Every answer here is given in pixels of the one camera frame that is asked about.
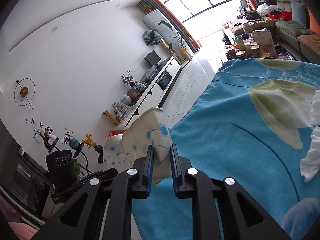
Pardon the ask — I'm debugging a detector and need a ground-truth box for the olive green sectional sofa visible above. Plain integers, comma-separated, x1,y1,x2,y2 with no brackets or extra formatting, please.
275,0,319,64

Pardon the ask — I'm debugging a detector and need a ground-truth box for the round wire wall clock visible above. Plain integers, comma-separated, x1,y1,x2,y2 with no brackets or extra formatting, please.
14,78,36,110

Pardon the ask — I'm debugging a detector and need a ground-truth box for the white TV cabinet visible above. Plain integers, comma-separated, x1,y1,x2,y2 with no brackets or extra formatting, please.
120,56,182,128

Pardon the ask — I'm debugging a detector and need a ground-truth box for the white standing air conditioner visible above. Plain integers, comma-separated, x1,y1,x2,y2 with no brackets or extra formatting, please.
142,9,187,43

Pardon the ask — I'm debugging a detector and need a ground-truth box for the small black monitor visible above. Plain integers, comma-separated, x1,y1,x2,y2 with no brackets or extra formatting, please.
144,50,161,66

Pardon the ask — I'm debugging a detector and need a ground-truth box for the tall green potted plant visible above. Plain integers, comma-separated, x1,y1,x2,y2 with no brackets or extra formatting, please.
157,20,189,55

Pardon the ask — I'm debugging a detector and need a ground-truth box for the cluttered coffee table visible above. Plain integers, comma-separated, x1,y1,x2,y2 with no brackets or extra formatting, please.
222,26,297,61

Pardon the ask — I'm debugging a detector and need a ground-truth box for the white tissue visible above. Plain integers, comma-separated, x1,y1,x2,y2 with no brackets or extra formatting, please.
300,90,320,183

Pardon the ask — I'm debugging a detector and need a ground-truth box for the white blue patterned paper bag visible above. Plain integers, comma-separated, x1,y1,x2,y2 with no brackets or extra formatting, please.
103,107,172,185

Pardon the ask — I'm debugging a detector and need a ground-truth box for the grey orange left curtain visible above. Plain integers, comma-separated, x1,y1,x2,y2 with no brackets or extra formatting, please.
138,0,200,53

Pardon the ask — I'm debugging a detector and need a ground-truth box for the blue floral tablecloth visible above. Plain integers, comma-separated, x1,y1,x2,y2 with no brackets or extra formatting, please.
131,57,320,240

